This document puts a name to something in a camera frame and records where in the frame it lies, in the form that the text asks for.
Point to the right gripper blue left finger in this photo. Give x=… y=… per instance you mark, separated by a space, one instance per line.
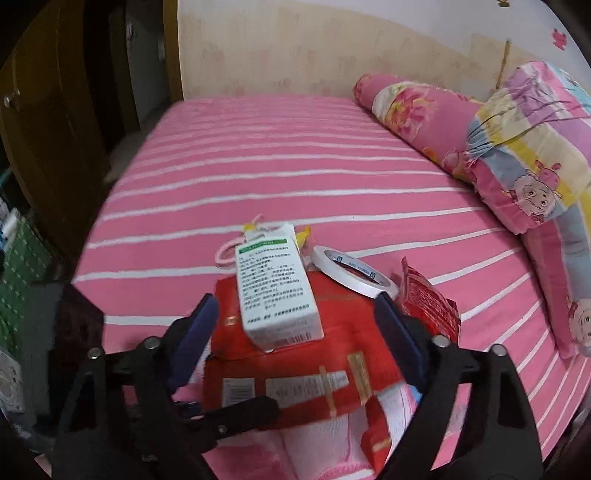
x=187 y=338

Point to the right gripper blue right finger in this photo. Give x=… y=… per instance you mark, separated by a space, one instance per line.
x=406 y=339

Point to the red snack bag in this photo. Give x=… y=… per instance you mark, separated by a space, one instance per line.
x=418 y=298

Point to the large red package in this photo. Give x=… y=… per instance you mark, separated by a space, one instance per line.
x=313 y=381

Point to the white green small carton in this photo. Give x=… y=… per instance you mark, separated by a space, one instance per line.
x=276 y=303

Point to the white tape roll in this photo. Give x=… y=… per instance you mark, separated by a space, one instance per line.
x=353 y=273

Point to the white pink-edged towel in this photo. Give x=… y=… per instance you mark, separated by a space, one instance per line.
x=326 y=449

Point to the pink plastic clothes peg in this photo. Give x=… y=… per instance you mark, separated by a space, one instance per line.
x=225 y=255

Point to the pink white striped bed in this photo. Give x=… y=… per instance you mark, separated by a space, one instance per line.
x=213 y=164

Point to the green patterned box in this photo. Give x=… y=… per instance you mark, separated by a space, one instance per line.
x=26 y=261

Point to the folded cartoon sheep quilt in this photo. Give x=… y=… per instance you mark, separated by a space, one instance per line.
x=528 y=153

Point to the pink floral bolster pillow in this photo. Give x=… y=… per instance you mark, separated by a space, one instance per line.
x=432 y=120

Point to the brown wooden door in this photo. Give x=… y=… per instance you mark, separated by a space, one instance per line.
x=64 y=99

